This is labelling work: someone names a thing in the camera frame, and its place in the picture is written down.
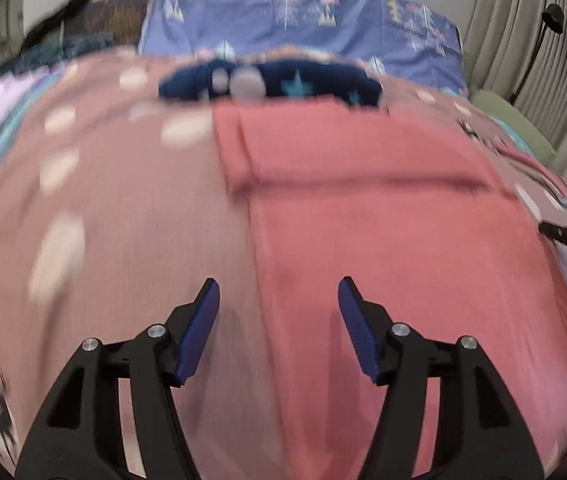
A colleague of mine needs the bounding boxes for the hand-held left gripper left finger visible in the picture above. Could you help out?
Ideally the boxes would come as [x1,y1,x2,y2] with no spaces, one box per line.
[16,277,221,480]

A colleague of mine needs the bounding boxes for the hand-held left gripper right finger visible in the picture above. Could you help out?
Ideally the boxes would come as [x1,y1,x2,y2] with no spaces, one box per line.
[338,276,547,480]

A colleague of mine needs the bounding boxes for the coral pink knit garment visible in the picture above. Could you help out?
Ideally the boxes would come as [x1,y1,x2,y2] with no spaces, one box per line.
[213,102,567,480]

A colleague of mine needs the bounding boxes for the stack of folded clothes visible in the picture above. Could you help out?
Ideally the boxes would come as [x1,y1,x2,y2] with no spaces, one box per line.
[458,120,567,211]

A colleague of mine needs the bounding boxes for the dark clothes pile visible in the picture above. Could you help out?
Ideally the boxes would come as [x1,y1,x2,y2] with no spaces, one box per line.
[20,0,154,61]

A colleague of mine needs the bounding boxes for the pink dotted bedspread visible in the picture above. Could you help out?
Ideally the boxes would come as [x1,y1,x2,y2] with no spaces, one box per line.
[0,45,567,480]

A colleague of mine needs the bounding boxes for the green pillow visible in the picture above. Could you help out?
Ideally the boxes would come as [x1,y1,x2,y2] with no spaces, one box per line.
[471,90,557,161]

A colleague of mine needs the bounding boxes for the beige curtain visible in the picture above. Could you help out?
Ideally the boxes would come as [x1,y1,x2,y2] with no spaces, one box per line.
[463,0,567,221]

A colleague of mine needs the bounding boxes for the black floor lamp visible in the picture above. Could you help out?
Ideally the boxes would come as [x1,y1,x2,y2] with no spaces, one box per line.
[508,4,567,103]

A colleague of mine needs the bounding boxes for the navy star fleece blanket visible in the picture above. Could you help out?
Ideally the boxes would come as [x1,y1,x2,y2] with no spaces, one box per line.
[158,57,384,108]

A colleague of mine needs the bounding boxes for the blue tree print pillow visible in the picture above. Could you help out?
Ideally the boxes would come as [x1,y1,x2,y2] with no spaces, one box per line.
[138,0,467,96]

